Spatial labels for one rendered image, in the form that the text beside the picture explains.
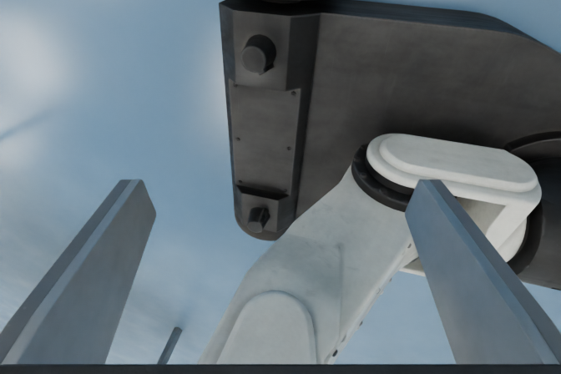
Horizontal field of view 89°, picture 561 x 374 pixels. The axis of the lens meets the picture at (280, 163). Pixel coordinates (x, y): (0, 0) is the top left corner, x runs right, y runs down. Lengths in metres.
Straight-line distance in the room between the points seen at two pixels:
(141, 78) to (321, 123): 0.51
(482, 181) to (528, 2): 0.36
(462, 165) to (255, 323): 0.31
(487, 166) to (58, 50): 0.97
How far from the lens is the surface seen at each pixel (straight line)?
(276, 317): 0.23
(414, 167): 0.38
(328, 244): 0.32
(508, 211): 0.43
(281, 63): 0.44
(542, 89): 0.55
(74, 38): 0.93
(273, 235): 0.72
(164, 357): 2.15
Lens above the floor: 0.62
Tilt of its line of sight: 50 degrees down
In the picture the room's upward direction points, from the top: 160 degrees counter-clockwise
